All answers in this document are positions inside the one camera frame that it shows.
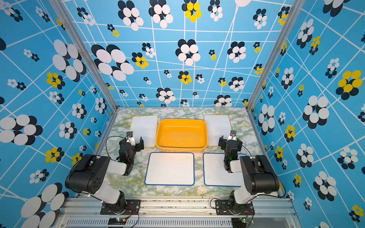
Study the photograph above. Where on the left controller circuit board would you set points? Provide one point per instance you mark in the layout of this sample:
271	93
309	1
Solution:
117	221

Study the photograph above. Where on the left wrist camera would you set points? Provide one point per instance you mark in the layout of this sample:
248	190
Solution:
130	137

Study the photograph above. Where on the right controller circuit board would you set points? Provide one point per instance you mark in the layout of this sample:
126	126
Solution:
240	223

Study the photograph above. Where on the left aluminium frame post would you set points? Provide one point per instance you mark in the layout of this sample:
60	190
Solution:
78	42

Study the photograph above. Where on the yellow framed whiteboard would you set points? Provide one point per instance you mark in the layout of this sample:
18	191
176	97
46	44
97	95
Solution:
217	126
145	127

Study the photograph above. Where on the aluminium frame post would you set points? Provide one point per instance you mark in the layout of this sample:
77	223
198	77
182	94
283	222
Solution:
285	31
78	42

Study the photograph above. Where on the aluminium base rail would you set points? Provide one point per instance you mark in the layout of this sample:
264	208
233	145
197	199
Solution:
188	212

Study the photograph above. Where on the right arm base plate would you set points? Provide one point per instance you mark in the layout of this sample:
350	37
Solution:
228	208

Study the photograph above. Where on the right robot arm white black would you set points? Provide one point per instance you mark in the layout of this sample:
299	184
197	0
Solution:
259	177

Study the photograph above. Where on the right aluminium frame post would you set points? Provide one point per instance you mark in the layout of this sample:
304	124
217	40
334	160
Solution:
285	31

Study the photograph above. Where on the yellow framed whiteboard far left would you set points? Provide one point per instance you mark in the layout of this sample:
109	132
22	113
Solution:
145	127

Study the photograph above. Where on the blue framed whiteboard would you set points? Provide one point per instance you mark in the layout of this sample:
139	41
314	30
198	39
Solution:
216	175
170	169

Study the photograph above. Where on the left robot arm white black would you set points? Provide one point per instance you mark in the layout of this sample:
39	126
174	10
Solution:
87	175

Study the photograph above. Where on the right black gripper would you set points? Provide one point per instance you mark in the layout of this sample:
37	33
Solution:
230	143

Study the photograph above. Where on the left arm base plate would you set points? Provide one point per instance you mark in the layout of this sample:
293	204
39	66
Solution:
125	207

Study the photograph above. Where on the yellow plastic storage box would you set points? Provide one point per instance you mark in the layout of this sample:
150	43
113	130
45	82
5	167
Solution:
182	135

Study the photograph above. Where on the controller circuit board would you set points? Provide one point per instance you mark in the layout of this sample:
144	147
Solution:
117	221
240	223

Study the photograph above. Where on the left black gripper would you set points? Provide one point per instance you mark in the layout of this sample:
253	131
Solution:
136	144

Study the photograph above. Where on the yellow framed whiteboard far right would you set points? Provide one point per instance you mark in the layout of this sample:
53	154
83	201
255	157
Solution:
217	126

